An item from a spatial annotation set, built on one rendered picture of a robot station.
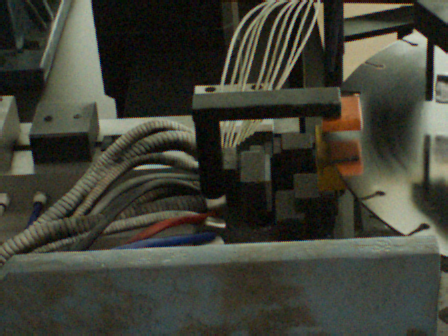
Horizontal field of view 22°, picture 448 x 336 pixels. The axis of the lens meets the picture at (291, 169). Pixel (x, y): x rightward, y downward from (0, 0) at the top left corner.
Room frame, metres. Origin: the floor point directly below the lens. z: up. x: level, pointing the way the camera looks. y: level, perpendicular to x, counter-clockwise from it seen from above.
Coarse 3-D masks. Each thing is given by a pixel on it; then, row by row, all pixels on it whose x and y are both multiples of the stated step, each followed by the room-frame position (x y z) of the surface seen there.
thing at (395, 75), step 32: (384, 64) 0.69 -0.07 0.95; (416, 64) 0.69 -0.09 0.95; (352, 96) 0.65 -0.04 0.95; (384, 96) 0.65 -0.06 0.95; (416, 96) 0.65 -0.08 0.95; (384, 128) 0.61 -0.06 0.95; (416, 128) 0.61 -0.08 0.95; (384, 160) 0.57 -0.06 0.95; (416, 160) 0.57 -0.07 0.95; (352, 192) 0.54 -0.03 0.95; (384, 192) 0.54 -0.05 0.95; (416, 192) 0.54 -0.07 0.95; (416, 224) 0.51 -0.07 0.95
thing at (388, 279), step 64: (320, 128) 0.62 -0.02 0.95; (256, 192) 0.61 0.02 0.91; (320, 192) 0.60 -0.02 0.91; (64, 256) 0.43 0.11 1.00; (128, 256) 0.43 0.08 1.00; (192, 256) 0.43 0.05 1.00; (256, 256) 0.42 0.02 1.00; (320, 256) 0.42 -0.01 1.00; (384, 256) 0.42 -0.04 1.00; (0, 320) 0.42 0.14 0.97; (64, 320) 0.42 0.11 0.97; (128, 320) 0.42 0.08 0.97; (192, 320) 0.42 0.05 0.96; (256, 320) 0.42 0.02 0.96; (320, 320) 0.42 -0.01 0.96; (384, 320) 0.42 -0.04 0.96
